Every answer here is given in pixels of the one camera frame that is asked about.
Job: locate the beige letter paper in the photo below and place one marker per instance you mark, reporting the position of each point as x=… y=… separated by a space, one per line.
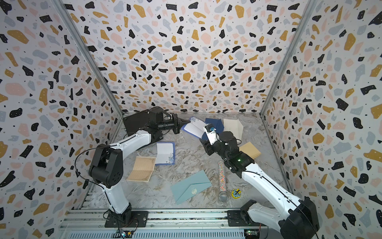
x=142 y=169

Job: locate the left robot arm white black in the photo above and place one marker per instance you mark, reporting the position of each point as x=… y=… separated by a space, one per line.
x=106 y=169

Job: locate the black box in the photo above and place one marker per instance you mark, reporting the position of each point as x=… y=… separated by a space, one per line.
x=136 y=121

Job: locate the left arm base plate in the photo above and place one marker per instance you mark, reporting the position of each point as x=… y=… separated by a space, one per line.
x=127 y=219

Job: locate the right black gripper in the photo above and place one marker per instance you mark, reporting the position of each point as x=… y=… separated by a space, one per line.
x=207 y=146

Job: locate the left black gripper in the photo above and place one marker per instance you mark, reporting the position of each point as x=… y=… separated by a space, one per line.
x=177 y=123

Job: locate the cream white envelope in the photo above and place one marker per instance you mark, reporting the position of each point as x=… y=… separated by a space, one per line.
x=234 y=126

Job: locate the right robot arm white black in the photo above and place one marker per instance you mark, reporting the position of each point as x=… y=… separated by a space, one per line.
x=291 y=216

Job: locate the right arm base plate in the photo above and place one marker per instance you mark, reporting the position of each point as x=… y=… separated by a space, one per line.
x=236 y=218

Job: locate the dark blue envelope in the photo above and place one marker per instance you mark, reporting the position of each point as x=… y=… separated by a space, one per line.
x=216 y=123

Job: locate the white blue-bordered letter paper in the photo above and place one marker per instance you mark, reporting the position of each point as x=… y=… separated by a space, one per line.
x=165 y=153

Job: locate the yellow envelope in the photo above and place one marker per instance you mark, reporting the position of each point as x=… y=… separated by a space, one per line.
x=250 y=150

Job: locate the small circuit board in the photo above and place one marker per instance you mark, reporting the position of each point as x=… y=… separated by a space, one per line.
x=123 y=234

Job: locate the light blue envelope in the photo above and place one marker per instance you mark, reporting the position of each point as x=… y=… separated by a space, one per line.
x=191 y=186

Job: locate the aluminium rail frame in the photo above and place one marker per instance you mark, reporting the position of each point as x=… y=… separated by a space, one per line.
x=163 y=224

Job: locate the glitter tube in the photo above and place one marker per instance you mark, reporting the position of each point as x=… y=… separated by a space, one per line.
x=223 y=195

